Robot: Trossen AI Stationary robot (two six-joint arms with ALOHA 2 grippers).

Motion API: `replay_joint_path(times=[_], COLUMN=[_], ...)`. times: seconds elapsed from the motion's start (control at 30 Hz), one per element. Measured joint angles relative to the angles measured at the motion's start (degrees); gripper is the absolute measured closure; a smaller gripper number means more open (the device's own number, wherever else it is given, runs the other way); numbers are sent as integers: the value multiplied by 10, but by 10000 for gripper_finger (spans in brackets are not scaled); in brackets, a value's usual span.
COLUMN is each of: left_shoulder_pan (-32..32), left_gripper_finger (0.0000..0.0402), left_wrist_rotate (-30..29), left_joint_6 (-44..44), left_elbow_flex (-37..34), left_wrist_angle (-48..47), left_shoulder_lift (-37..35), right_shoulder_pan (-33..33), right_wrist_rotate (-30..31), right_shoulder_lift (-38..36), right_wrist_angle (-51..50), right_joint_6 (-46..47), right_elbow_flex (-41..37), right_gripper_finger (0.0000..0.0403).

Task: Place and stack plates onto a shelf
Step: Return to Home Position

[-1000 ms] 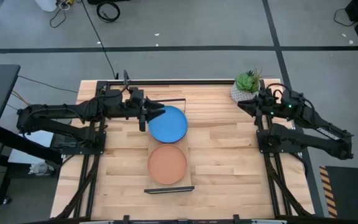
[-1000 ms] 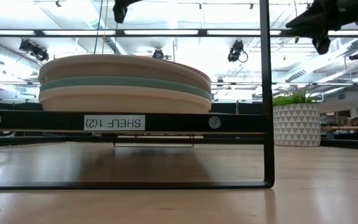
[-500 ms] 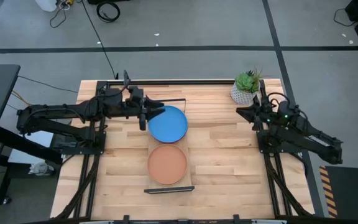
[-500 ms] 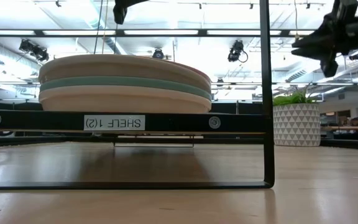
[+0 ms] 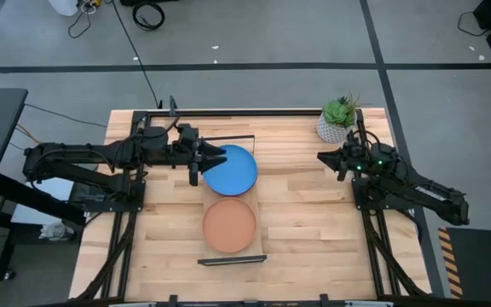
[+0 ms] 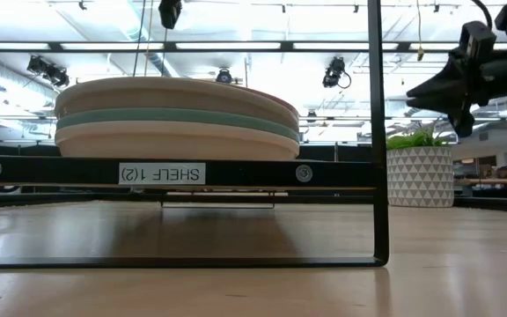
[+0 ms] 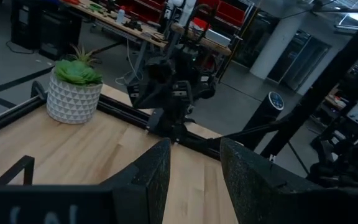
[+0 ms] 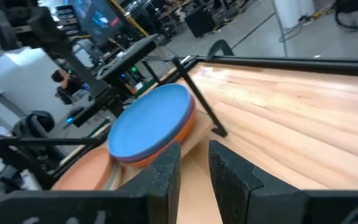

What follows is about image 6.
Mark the white shelf label sticker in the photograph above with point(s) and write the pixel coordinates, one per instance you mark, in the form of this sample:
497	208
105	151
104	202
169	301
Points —
161	173

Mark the black ceiling spotlight cluster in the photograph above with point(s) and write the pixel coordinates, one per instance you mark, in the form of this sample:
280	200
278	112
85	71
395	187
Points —
55	75

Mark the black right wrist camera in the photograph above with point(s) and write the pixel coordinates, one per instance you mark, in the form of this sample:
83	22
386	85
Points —
478	39

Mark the wooden background desk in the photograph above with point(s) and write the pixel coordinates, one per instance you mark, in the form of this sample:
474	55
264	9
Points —
500	181

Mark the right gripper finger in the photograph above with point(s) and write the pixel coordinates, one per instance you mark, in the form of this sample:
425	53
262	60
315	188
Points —
443	86
443	104

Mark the green potted plant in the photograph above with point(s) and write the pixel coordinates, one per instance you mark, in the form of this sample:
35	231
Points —
412	140

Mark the round black ceiling lamp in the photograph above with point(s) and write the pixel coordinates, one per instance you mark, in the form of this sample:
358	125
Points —
223	77

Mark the sage green plate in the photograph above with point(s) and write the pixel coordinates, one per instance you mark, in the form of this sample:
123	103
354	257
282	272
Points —
170	115

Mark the black overhead frame beam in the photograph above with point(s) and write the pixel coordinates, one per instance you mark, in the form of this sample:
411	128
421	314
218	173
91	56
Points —
286	46

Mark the cream plate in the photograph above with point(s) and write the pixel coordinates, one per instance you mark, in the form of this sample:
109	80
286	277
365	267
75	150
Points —
170	147

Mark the terracotta orange plate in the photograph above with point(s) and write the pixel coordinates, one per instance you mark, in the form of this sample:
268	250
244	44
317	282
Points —
289	108

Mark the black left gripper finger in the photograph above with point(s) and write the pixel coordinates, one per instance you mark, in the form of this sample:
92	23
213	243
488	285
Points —
170	13

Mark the triangle patterned plant pot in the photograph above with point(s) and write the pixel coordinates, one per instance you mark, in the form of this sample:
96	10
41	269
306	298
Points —
420	176

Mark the black metal shelf frame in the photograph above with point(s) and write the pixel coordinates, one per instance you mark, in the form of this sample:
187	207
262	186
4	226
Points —
60	171

